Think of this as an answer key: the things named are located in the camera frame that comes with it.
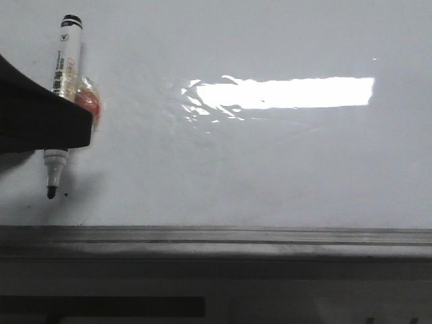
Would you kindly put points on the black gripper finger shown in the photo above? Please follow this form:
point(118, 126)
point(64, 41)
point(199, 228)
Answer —
point(33, 118)

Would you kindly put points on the red round magnet with tape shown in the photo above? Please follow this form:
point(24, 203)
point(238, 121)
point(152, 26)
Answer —
point(87, 97)

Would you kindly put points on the grey aluminium whiteboard frame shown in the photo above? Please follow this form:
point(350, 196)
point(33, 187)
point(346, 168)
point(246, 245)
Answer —
point(130, 243)

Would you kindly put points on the white whiteboard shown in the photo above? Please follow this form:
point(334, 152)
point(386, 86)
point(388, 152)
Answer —
point(235, 113)

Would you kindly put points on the black and white whiteboard marker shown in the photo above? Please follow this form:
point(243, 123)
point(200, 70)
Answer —
point(64, 86)

